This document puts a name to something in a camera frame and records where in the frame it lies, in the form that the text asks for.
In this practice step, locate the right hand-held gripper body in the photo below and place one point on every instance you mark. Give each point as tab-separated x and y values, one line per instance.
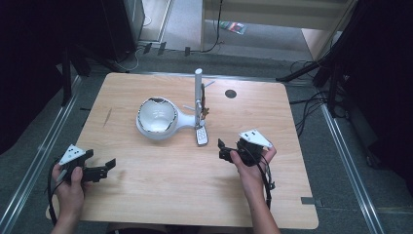
251	146

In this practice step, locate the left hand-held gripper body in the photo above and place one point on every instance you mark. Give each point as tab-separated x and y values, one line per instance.
73	154

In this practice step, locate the person's left hand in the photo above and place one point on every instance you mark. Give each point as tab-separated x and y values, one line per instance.
69	191

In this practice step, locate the person's right hand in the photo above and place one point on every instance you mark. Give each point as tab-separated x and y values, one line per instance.
250	177

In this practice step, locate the black round table grommet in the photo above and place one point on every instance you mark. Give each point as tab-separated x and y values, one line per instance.
230	94

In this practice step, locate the white bowl stand with pole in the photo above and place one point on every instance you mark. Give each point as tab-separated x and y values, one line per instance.
156	117

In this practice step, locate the black metal stand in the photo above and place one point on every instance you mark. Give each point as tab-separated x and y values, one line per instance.
66	74

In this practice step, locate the grey tape strip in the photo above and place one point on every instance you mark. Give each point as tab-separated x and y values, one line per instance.
310	201

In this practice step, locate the black tripod stand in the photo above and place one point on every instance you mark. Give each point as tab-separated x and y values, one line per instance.
324	61

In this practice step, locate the colourful packet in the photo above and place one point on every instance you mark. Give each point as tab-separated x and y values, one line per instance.
233	27

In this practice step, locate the light wooden shelf unit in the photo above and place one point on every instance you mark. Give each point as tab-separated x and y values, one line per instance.
276	13

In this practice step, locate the black cabinet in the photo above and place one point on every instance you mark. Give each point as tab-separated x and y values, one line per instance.
121	26

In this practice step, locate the metal floor rail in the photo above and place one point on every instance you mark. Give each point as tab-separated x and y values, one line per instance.
35	162
350	169

